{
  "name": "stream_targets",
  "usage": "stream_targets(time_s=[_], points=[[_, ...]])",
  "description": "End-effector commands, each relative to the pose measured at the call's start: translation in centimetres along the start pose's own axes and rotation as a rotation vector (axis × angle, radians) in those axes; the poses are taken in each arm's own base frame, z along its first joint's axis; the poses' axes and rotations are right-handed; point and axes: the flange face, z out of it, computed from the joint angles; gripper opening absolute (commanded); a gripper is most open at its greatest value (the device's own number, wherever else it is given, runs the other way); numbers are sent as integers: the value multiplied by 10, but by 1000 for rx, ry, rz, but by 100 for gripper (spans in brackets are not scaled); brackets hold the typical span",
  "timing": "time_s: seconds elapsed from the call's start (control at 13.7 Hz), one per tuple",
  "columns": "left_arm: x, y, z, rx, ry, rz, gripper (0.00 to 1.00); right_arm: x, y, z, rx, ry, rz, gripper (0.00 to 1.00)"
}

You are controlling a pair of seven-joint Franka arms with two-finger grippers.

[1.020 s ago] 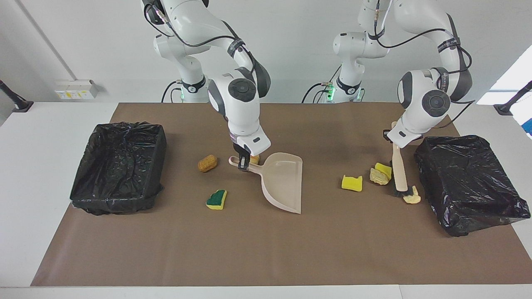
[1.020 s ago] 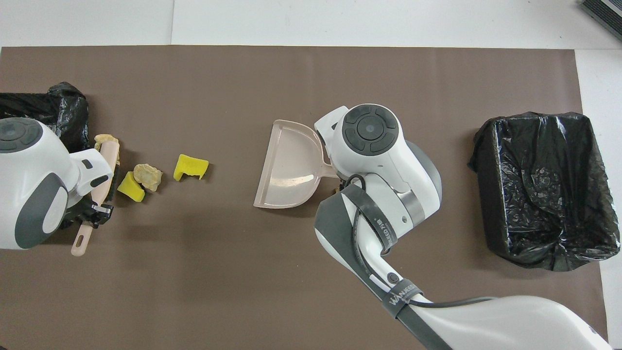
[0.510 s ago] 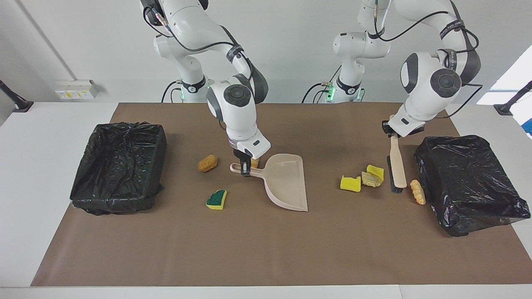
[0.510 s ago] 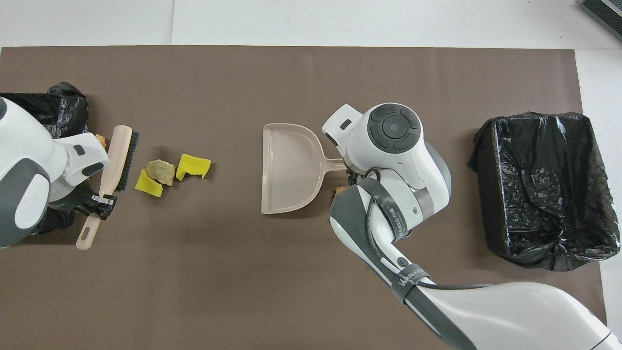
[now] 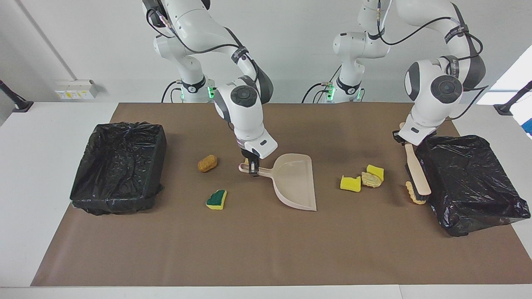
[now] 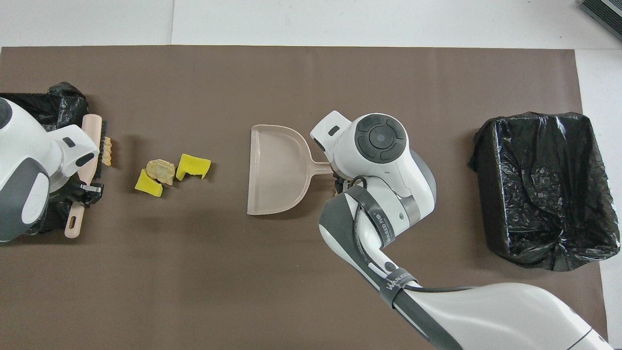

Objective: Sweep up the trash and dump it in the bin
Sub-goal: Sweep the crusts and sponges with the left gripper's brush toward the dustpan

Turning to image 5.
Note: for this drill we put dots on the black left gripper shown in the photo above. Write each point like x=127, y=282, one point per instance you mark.
x=400, y=138

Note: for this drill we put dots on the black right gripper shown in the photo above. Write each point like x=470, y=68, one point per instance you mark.
x=254, y=157

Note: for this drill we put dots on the small yellow green sponge piece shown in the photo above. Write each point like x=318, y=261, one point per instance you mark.
x=377, y=171

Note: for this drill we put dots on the beige plastic dustpan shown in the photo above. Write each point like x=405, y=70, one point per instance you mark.
x=295, y=182

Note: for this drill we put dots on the brown oval bread nugget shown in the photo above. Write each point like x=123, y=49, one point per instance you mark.
x=207, y=163

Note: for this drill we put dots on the green topped yellow sponge chunk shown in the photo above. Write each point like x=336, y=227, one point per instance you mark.
x=216, y=200

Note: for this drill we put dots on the notched yellow sponge piece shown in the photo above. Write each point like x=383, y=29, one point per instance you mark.
x=350, y=184

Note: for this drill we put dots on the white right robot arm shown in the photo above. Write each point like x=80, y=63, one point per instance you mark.
x=245, y=120

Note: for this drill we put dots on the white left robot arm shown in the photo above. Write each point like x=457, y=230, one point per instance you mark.
x=432, y=104

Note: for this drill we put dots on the black bag lined bin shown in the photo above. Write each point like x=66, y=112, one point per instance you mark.
x=469, y=182
x=120, y=166

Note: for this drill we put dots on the brown paper table mat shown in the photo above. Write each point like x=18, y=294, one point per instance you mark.
x=266, y=257

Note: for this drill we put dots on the white blue object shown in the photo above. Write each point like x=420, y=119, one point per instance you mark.
x=528, y=126

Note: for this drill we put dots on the black camera stand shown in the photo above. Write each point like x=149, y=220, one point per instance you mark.
x=505, y=109
x=18, y=104

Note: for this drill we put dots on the white wall socket box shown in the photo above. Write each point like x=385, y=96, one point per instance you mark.
x=77, y=89

